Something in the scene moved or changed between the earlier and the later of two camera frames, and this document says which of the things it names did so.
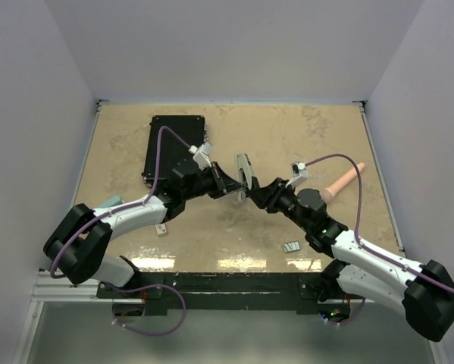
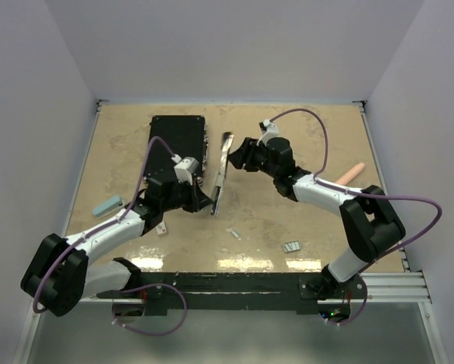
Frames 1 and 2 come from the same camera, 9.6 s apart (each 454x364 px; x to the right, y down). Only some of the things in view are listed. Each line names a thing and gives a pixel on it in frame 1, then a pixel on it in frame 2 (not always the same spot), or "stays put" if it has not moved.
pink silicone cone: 330,192 stays put
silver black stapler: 247,179 to 218,189
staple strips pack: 293,246 stays put
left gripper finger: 221,182 to 201,201
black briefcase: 190,129 stays put
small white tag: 161,229 stays put
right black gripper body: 282,199 to 258,157
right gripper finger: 259,195 to 238,158
